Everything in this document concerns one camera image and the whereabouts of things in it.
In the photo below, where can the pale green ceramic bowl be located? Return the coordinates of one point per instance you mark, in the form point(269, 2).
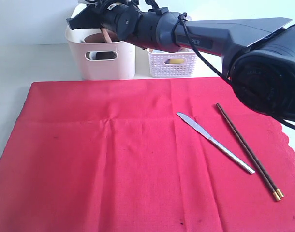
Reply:
point(92, 55)

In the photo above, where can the dark wooden spoon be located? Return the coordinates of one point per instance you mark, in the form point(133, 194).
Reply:
point(106, 35)

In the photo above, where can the stainless steel table knife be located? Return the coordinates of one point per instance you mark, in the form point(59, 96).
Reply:
point(192, 123)

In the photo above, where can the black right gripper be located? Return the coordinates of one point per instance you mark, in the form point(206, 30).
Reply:
point(120, 17)

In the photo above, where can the brown chopstick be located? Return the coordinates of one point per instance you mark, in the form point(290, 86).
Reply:
point(249, 147)
point(245, 151)

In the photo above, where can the stainless steel cup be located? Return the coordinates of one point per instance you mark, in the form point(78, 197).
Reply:
point(105, 55)

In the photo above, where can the round wooden plate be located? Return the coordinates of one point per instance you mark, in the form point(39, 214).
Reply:
point(99, 38)

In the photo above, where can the red tablecloth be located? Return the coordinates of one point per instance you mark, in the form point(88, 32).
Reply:
point(113, 156)

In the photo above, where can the white perforated plastic basket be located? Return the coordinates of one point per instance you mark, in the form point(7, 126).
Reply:
point(158, 68)

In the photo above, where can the cream plastic bin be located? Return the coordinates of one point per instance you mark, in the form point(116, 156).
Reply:
point(122, 67)

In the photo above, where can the yellow lemon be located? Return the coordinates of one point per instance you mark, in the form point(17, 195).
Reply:
point(175, 61)

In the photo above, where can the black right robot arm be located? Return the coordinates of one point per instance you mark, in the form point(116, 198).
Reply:
point(257, 55)

